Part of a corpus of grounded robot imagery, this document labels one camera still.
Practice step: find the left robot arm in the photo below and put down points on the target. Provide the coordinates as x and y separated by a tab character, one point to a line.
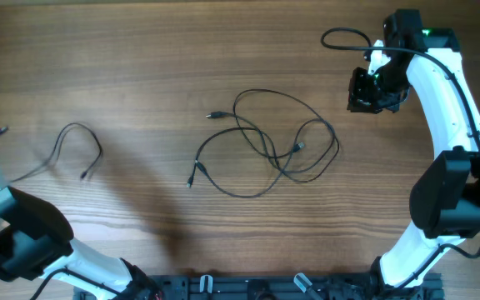
37	241

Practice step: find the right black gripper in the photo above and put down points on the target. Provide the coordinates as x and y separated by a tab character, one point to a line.
358	102

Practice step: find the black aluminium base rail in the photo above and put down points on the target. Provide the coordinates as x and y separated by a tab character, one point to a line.
337	286

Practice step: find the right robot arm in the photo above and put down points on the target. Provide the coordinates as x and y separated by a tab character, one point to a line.
444	203

